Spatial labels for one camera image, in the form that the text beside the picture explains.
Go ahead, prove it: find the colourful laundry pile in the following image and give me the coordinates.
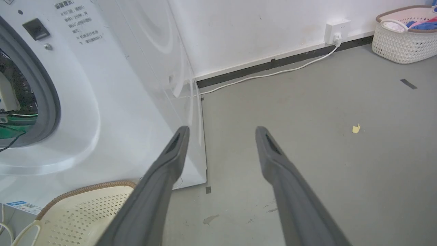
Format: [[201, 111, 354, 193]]
[[382, 15, 437, 33]]

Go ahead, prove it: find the thin black cable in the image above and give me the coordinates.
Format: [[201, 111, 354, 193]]
[[0, 124, 26, 152]]

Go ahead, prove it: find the white power cable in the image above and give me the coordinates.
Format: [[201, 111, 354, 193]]
[[199, 33, 343, 96]]

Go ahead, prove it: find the white wall power socket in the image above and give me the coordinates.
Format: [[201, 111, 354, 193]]
[[324, 19, 351, 45]]

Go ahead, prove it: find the cream perforated laundry basket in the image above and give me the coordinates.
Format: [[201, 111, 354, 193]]
[[11, 180, 138, 246]]

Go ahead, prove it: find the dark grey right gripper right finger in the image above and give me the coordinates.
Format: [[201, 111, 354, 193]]
[[255, 126, 352, 246]]

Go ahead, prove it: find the white woven laundry basket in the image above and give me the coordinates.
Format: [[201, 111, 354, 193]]
[[371, 5, 437, 65]]

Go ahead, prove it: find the white front-load washing machine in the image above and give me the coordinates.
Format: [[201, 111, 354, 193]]
[[0, 0, 208, 208]]

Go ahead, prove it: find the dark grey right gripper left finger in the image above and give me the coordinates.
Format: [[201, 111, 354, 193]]
[[95, 126, 190, 246]]

